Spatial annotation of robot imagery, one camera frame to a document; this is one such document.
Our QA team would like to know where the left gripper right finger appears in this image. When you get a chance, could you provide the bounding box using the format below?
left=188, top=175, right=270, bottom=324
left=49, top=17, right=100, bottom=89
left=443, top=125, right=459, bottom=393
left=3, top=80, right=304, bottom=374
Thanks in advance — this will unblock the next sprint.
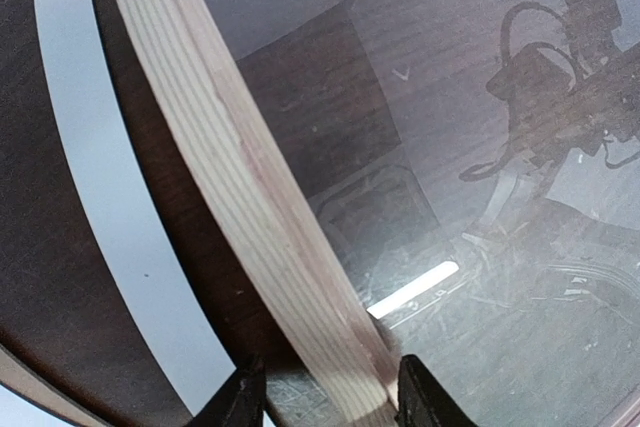
left=395, top=354, right=477, bottom=427

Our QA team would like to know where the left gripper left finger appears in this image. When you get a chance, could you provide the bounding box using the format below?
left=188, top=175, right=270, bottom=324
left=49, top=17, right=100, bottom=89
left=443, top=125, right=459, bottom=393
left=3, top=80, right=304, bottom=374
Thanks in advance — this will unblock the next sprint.
left=192, top=356, right=267, bottom=427

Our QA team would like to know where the clear acrylic sheet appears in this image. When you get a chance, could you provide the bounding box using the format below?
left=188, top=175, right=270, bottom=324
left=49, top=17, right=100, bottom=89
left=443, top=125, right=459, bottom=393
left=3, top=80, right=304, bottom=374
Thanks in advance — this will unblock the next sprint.
left=205, top=0, right=639, bottom=426

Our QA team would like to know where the white mat board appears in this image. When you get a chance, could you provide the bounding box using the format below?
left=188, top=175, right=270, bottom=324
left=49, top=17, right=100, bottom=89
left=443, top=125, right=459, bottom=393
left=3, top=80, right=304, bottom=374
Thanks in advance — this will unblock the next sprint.
left=0, top=0, right=236, bottom=427

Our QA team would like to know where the wooden picture frame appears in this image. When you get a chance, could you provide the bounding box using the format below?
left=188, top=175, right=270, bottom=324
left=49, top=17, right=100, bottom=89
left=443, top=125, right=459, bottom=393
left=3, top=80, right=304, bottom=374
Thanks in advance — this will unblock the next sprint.
left=116, top=0, right=398, bottom=426

